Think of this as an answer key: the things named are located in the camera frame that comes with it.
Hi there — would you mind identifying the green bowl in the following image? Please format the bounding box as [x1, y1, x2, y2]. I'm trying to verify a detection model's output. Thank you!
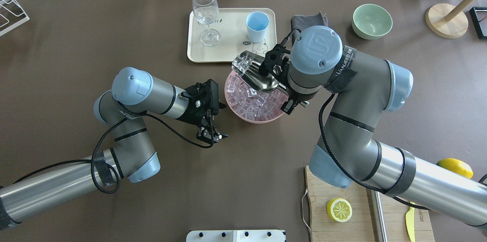
[352, 4, 393, 40]

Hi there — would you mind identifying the pile of clear ice cubes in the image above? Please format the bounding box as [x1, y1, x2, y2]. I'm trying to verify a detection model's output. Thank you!
[227, 73, 287, 121]

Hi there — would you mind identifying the white cup rack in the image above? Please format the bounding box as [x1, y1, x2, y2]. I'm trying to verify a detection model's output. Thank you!
[0, 0, 30, 36]

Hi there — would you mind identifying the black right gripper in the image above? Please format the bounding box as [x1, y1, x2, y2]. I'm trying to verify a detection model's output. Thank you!
[259, 44, 309, 115]

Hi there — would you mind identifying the blue cup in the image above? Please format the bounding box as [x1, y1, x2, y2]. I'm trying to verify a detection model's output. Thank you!
[245, 11, 270, 43]

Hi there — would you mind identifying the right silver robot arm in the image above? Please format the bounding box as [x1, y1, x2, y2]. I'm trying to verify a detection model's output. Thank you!
[260, 25, 487, 234]

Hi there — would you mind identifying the wooden cutting board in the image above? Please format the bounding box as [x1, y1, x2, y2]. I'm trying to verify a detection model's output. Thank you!
[301, 165, 435, 242]

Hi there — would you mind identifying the pink bowl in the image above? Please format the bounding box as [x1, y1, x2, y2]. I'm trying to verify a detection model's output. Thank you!
[224, 70, 291, 124]

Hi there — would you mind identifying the metal ice scoop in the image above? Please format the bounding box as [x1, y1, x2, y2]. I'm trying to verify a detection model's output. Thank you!
[238, 51, 279, 93]

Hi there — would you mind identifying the standing wine glass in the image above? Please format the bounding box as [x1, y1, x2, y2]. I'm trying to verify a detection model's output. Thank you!
[193, 0, 221, 46]

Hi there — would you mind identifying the wooden mug tree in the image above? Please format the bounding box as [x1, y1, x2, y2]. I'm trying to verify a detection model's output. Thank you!
[425, 0, 475, 39]

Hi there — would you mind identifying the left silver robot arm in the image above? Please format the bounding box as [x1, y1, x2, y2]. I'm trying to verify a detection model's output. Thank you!
[1, 66, 120, 241]

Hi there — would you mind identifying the cream serving tray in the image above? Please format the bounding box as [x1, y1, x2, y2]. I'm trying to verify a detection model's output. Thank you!
[187, 8, 277, 63]

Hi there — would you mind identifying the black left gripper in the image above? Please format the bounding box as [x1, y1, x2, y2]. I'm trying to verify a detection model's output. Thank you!
[178, 79, 228, 145]

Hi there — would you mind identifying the right yellow lemon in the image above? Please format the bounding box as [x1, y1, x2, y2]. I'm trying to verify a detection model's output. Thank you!
[436, 158, 473, 179]

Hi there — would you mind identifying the dark grey folded cloth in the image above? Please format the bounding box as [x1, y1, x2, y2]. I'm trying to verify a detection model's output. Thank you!
[291, 11, 328, 32]

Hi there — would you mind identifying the half lemon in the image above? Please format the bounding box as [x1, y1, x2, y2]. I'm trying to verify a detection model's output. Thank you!
[326, 197, 353, 223]

